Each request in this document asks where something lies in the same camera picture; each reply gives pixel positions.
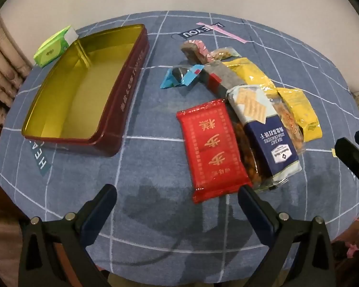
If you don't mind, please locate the green tissue pack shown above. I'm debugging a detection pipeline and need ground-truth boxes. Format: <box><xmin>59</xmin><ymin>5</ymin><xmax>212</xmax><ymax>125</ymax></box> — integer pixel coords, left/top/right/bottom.
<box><xmin>34</xmin><ymin>26</ymin><xmax>78</xmax><ymax>68</ymax></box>

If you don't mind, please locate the small clear nut packet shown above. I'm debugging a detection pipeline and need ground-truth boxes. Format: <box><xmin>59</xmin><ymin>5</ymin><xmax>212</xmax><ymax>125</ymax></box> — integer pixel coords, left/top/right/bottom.
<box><xmin>209</xmin><ymin>46</ymin><xmax>240</xmax><ymax>63</ymax></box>

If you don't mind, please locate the blue white cracker packet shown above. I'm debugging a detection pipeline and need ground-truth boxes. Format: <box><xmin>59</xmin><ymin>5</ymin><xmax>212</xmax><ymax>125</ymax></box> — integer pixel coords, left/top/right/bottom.
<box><xmin>226</xmin><ymin>85</ymin><xmax>302</xmax><ymax>186</ymax></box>

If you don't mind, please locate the yellow snack packet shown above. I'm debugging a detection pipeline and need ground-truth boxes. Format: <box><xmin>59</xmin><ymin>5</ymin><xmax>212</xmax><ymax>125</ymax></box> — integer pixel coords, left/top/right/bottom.
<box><xmin>276</xmin><ymin>87</ymin><xmax>323</xmax><ymax>142</ymax></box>
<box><xmin>224</xmin><ymin>57</ymin><xmax>277</xmax><ymax>96</ymax></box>

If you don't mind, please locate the red snack packet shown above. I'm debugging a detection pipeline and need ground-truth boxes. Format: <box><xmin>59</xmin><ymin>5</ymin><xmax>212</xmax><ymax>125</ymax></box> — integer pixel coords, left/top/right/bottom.
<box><xmin>176</xmin><ymin>99</ymin><xmax>253</xmax><ymax>204</ymax></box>

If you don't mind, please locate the clear fried dough twist packet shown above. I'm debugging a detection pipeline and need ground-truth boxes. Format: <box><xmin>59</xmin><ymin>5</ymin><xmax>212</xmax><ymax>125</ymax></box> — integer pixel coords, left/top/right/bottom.
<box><xmin>233</xmin><ymin>96</ymin><xmax>307</xmax><ymax>192</ymax></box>

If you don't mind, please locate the grey snack packet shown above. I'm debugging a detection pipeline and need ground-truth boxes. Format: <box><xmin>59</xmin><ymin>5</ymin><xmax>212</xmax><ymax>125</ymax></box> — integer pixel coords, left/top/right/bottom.
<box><xmin>202</xmin><ymin>61</ymin><xmax>246</xmax><ymax>99</ymax></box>

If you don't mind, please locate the blue candy packet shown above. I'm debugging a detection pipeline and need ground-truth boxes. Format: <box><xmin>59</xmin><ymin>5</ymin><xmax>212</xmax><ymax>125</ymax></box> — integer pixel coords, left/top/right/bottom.
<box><xmin>160</xmin><ymin>64</ymin><xmax>205</xmax><ymax>89</ymax></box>

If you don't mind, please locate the patterned beige curtain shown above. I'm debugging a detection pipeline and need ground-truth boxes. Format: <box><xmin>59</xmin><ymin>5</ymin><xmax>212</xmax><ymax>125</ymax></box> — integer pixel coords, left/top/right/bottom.
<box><xmin>0</xmin><ymin>13</ymin><xmax>32</xmax><ymax>126</ymax></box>

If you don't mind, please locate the pink cake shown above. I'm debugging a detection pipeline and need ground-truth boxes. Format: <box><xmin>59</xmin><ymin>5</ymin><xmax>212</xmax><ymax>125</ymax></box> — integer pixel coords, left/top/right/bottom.
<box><xmin>180</xmin><ymin>40</ymin><xmax>211</xmax><ymax>65</ymax></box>

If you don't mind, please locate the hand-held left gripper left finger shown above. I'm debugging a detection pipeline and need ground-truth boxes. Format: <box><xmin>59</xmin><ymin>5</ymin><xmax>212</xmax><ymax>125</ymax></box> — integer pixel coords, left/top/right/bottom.
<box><xmin>18</xmin><ymin>184</ymin><xmax>118</xmax><ymax>287</ymax></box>

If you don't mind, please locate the dark patterned clothing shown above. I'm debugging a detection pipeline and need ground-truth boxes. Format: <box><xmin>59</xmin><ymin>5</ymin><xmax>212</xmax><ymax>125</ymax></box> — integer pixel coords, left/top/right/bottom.
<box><xmin>329</xmin><ymin>212</ymin><xmax>359</xmax><ymax>287</ymax></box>

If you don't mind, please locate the blue checked tablecloth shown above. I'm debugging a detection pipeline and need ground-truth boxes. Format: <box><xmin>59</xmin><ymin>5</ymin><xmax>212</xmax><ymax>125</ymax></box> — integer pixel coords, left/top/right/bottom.
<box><xmin>0</xmin><ymin>11</ymin><xmax>359</xmax><ymax>284</ymax></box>

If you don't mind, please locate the red metal tin box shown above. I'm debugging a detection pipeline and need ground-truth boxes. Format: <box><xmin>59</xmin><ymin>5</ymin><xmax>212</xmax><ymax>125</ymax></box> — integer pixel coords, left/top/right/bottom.
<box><xmin>21</xmin><ymin>24</ymin><xmax>150</xmax><ymax>157</ymax></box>

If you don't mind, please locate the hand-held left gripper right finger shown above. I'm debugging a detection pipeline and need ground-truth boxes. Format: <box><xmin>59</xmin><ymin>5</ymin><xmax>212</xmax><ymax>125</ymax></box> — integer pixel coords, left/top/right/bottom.
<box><xmin>238</xmin><ymin>185</ymin><xmax>337</xmax><ymax>287</ymax></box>

